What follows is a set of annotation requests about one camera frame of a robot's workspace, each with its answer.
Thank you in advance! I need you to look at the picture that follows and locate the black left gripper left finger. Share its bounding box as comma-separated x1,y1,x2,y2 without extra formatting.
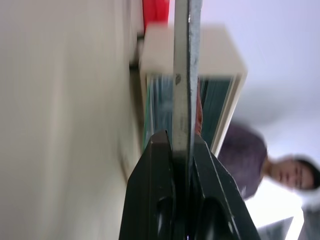
119,129,179,240

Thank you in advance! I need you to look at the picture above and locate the red object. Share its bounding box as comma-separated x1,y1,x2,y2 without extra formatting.
142,0,170,35

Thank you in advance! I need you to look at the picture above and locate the orange-brown sausage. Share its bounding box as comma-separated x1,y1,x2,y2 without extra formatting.
195,76,204,137

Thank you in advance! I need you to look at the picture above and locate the person in purple shirt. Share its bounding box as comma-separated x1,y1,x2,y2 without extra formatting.
217,121,320,240

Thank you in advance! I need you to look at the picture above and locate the white open bookshelf cabinet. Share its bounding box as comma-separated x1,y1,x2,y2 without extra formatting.
138,23,249,157

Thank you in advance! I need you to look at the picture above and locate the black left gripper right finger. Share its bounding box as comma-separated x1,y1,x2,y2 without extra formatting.
187,134,261,240

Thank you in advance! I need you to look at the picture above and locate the grey metal baking tray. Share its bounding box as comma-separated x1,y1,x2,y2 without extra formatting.
172,0,203,163

